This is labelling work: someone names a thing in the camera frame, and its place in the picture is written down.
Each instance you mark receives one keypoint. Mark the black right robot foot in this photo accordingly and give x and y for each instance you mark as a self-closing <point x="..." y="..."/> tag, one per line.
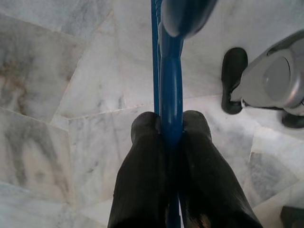
<point x="294" y="120"/>

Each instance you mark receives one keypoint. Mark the black robot foot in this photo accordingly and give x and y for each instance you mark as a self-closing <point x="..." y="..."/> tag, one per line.
<point x="294" y="120"/>
<point x="234" y="71"/>

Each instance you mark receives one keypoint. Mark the black left robot foot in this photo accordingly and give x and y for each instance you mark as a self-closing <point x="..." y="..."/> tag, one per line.
<point x="234" y="71"/>

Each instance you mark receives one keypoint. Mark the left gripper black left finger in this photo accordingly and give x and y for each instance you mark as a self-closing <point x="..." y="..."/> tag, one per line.
<point x="142" y="171"/>

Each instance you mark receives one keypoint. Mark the blue plastic hanger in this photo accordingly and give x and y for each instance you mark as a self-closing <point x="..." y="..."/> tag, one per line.
<point x="171" y="95"/>

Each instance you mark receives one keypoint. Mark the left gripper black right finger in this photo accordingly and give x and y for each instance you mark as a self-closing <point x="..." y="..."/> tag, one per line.
<point x="204" y="171"/>

